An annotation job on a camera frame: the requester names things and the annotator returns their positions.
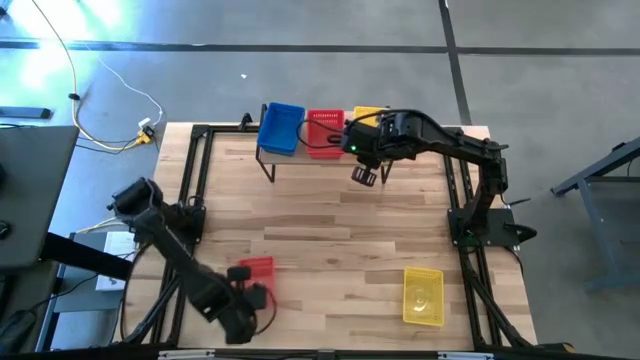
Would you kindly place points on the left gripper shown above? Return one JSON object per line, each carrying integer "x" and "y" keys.
{"x": 242, "y": 320}

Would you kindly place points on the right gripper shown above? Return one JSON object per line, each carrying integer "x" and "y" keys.
{"x": 365, "y": 142}

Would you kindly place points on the yellow plastic basket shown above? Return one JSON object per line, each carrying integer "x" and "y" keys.
{"x": 423, "y": 296}
{"x": 365, "y": 114}

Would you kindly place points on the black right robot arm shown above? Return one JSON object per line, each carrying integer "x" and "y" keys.
{"x": 450, "y": 145}

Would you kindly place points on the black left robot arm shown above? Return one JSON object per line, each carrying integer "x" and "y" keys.
{"x": 170, "y": 250}

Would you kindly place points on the wooden shelf with black legs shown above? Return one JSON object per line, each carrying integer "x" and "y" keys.
{"x": 300, "y": 161}

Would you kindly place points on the black table clamp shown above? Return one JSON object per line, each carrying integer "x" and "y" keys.
{"x": 246, "y": 121}

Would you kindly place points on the white paper sheet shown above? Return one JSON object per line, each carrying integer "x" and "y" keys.
{"x": 117, "y": 247}

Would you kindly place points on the black desk foot bar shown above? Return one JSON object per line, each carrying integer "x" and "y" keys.
{"x": 85, "y": 257}

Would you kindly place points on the white power adapter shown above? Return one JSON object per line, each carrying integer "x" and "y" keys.
{"x": 144, "y": 122}

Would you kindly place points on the grey desk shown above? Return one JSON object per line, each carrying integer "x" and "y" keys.
{"x": 35, "y": 190}

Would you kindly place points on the blue-grey metal table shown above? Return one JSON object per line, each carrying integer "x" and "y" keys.
{"x": 620, "y": 225}

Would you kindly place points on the black flat bar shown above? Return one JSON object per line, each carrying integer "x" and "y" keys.
{"x": 25, "y": 113}

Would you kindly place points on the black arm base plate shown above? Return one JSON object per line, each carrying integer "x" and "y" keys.
{"x": 197, "y": 235}
{"x": 502, "y": 227}

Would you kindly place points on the black aluminium table frame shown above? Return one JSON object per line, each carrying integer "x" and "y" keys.
{"x": 199, "y": 132}

